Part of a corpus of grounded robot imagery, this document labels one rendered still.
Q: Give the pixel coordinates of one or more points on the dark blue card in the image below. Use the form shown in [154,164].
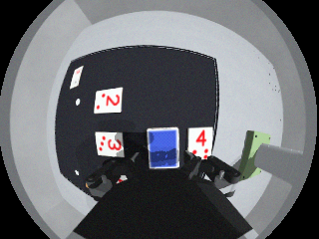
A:
[163,148]

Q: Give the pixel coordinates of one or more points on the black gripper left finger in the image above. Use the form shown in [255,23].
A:
[102,180]

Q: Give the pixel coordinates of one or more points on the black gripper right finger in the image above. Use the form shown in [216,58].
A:
[223,175]

